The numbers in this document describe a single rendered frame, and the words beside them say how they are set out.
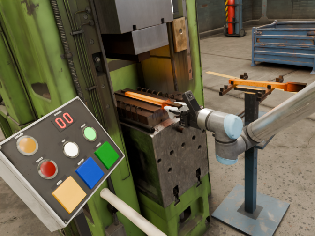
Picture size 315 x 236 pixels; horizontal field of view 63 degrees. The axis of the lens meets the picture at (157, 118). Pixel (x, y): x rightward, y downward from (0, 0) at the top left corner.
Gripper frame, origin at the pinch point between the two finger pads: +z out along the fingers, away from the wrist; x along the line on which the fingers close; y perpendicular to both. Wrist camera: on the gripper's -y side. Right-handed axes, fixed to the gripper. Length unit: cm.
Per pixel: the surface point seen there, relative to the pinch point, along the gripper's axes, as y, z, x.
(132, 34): -35.2, 2.9, -12.0
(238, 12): 30, 350, 637
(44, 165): -10, -17, -65
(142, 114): 1.9, 7.4, -11.3
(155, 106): 0.9, 7.1, -3.0
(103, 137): -5.3, -8.8, -41.8
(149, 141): 12.0, -0.7, -16.0
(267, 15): 69, 369, 850
